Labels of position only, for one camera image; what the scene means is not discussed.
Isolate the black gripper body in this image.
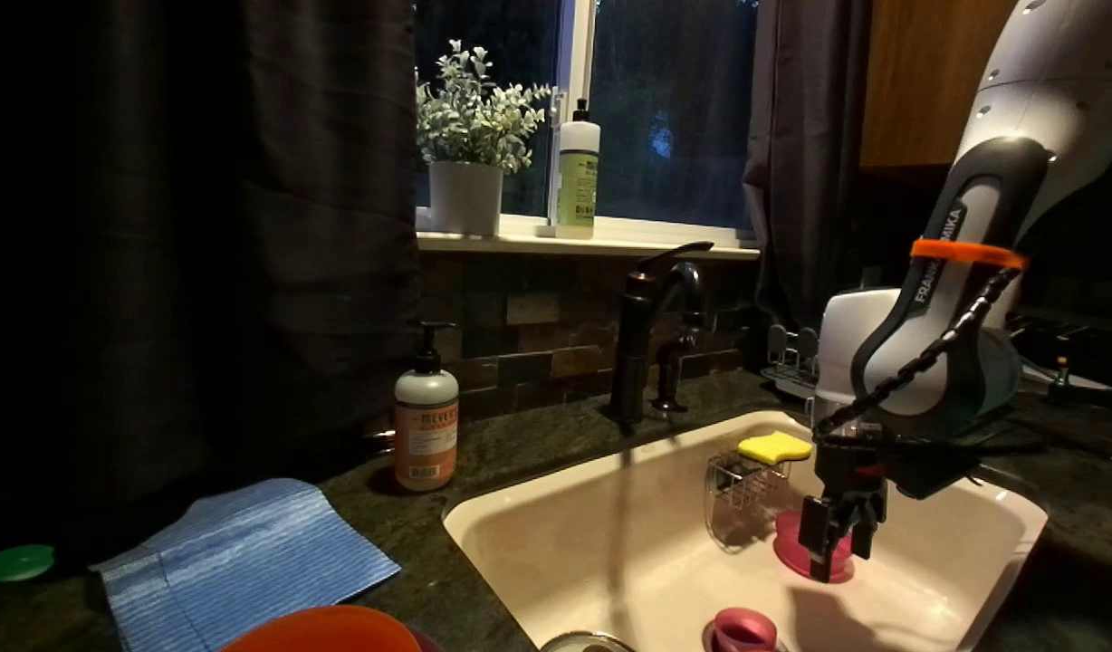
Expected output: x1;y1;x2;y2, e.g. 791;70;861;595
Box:
812;423;982;505

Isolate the pink plastic cup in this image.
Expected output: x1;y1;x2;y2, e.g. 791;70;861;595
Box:
701;604;785;652

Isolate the orange plate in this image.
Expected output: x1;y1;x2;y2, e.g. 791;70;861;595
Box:
225;600;429;652

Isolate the yellow sponge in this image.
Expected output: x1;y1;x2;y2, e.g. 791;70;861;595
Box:
737;426;819;466

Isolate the white kitchen sink basin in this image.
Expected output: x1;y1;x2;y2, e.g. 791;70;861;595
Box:
438;406;1051;652

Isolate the round metal rim item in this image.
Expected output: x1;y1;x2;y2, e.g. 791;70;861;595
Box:
537;627;639;652

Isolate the dark bronze sink faucet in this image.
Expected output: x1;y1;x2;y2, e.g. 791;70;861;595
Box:
605;239;717;443

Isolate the dark narrow window curtain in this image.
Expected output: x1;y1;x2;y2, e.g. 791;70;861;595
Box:
740;0;874;336

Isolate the white window sill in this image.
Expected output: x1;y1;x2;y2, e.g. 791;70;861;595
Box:
414;205;766;264

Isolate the orange label pump soap bottle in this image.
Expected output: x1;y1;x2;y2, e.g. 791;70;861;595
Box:
393;320;464;496

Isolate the green dish soap bottle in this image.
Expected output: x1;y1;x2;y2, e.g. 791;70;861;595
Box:
546;95;605;243

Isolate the green plant in white pot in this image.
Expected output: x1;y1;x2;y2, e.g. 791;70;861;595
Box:
414;37;557;239

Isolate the blue dish cloth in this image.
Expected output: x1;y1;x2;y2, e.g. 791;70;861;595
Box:
96;475;405;652

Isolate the dark grey window curtain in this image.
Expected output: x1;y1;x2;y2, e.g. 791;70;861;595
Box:
0;0;421;537

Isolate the green round lid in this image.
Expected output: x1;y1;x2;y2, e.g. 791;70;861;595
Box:
0;541;57;585

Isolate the dark bronze faucet side handle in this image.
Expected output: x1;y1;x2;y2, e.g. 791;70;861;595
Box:
649;307;707;420

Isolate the orange cable strap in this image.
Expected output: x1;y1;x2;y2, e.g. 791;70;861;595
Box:
905;236;1034;275

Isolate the wooden wall cabinet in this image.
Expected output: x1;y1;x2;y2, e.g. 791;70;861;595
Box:
860;0;1017;172

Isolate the white window frame post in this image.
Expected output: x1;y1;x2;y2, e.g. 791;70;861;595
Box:
557;0;603;122

